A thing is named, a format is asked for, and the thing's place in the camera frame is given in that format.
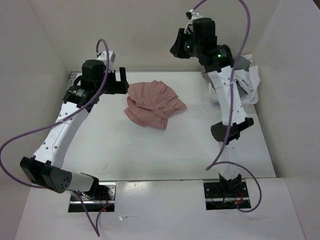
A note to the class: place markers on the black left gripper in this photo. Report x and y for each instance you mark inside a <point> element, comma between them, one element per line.
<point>118,87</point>

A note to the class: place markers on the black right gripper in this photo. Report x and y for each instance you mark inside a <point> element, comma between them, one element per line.
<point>176,47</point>

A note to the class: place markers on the pink pleated skirt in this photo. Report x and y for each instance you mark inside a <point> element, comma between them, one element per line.
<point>152,103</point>

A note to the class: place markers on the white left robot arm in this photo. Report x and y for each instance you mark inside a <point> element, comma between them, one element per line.
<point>45,167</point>

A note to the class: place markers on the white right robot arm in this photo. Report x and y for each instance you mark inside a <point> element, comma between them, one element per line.
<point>219,66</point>

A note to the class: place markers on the grey crumpled skirt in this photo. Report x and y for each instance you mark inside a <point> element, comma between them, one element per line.
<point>241,75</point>

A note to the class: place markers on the white crumpled skirt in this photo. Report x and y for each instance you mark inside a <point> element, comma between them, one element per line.
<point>254,79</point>

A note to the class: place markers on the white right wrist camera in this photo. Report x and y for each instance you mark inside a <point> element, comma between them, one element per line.
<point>191,16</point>

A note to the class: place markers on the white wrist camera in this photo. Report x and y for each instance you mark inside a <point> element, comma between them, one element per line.
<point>110,61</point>
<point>191,16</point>

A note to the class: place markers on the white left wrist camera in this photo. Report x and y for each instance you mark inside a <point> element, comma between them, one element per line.
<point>110,61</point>

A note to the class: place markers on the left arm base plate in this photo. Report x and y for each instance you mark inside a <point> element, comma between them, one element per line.
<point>103,199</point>

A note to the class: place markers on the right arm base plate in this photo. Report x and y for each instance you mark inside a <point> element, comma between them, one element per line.
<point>216,199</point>

